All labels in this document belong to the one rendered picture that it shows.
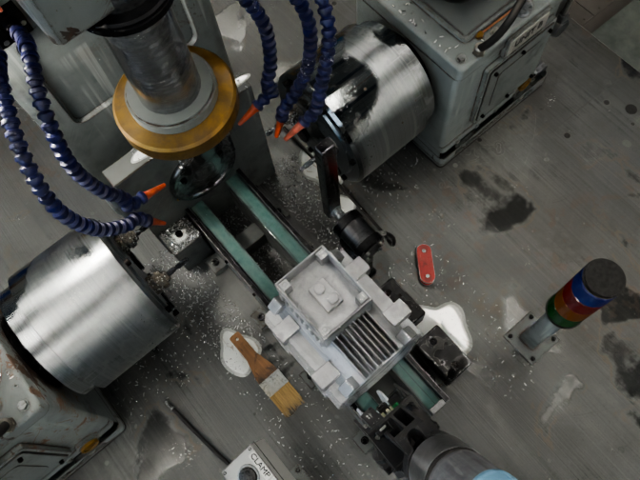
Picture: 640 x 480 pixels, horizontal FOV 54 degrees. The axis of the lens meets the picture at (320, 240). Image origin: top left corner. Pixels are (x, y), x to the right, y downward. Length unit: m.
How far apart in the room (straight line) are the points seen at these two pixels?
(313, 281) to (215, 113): 0.31
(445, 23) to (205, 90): 0.48
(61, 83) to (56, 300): 0.34
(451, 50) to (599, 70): 0.58
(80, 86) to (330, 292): 0.53
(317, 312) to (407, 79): 0.44
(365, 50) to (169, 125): 0.42
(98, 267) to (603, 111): 1.15
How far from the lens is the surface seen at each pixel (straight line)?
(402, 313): 1.05
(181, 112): 0.90
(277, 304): 1.04
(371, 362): 1.01
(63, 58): 1.08
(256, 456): 1.03
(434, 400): 1.19
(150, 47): 0.80
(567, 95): 1.61
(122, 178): 1.13
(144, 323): 1.08
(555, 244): 1.44
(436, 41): 1.19
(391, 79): 1.15
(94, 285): 1.06
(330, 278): 1.02
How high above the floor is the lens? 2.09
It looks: 69 degrees down
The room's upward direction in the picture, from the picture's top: 10 degrees counter-clockwise
